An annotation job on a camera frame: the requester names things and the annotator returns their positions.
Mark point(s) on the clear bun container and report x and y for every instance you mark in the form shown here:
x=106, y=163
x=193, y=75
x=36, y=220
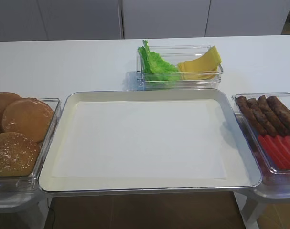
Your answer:
x=30, y=182

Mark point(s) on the clear lettuce cheese container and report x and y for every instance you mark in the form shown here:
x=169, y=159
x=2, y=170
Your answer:
x=175, y=55

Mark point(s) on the silver metal baking tray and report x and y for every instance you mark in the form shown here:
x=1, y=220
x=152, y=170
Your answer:
x=242, y=170

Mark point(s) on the clear patty tomato container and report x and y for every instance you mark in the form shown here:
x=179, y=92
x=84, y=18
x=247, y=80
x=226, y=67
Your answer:
x=270, y=175

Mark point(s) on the red tomato slices row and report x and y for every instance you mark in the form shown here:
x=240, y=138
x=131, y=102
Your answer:
x=278, y=150

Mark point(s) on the green lettuce leaf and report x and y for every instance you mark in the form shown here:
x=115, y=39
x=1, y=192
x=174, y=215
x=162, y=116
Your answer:
x=155, y=68

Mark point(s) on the brown meat patty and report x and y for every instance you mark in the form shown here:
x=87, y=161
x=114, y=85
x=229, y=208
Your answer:
x=241, y=101
x=282, y=112
x=274, y=126
x=261, y=118

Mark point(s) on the white parchment paper sheet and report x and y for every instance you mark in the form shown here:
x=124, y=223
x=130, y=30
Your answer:
x=171, y=139

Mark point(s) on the sesame seed top bun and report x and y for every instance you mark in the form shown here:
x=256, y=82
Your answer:
x=18, y=154

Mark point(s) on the brown plain bun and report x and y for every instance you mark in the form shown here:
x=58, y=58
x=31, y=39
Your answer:
x=28, y=116

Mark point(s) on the yellow cheese slices stack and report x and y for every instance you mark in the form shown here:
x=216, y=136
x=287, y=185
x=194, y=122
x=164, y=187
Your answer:
x=202, y=68

